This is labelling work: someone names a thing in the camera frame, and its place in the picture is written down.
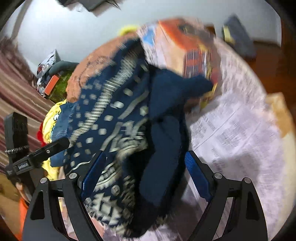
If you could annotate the newspaper print bed sheet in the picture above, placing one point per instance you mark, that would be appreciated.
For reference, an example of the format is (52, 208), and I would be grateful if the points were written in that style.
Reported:
(243, 131)

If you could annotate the navy patterned sweater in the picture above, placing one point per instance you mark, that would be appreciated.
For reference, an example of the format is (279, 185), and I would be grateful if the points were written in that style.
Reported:
(133, 113)

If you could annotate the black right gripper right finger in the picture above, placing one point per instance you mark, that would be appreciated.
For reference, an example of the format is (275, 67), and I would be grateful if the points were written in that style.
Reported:
(246, 219)

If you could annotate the striped brown curtain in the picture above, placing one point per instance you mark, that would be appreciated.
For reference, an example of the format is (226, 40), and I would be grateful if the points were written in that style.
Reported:
(18, 94)

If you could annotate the left hand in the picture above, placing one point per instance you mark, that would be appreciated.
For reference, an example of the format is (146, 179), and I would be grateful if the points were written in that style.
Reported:
(24, 192)

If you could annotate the yellow cartoon fleece blanket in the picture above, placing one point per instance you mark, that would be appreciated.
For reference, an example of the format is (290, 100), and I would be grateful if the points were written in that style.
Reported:
(48, 124)

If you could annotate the grey pillow cushion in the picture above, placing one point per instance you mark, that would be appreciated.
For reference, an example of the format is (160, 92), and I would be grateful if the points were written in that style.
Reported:
(62, 66)

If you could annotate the folded blue jeans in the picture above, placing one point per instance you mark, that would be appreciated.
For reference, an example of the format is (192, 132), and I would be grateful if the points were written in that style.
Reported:
(60, 130)

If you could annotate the orange flat box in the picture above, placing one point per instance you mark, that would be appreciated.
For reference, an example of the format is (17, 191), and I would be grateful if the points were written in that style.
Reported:
(51, 84)

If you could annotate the black wall television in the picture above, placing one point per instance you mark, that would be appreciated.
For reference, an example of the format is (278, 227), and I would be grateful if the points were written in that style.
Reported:
(90, 5)

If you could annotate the red fluffy garment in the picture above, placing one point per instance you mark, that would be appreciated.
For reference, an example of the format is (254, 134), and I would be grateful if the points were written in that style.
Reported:
(40, 136)

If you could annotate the yellow plush toy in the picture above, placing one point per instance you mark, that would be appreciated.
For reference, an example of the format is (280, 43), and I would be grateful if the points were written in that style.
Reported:
(128, 29)

